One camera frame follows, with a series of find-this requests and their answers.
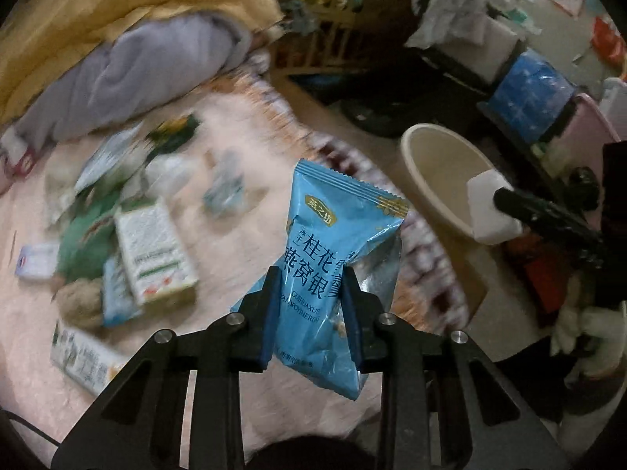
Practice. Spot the blue snack packet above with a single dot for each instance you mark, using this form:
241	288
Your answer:
334	221

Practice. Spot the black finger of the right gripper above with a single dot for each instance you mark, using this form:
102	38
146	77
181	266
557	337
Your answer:
549	220

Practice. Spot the beige plastic trash bin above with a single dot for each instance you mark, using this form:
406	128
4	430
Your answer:
440	162

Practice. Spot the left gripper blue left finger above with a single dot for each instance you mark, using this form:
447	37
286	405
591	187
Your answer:
254	341

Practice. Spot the grey-blue blanket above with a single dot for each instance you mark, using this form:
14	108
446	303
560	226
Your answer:
154	63

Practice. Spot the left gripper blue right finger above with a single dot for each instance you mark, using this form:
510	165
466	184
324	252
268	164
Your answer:
361	311

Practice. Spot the wooden baby crib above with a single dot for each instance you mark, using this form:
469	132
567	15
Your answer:
317	37

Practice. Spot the yellow blanket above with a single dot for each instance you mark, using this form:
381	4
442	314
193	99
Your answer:
43	39

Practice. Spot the blue storage box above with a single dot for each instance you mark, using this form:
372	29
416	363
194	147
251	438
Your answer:
531	96

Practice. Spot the white tissue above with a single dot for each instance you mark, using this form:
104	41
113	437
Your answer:
490	226

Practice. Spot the white green carton box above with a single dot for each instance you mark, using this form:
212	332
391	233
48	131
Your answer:
159	271

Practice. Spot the pink quilted bedspread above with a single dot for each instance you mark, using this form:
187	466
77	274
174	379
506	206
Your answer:
232	218

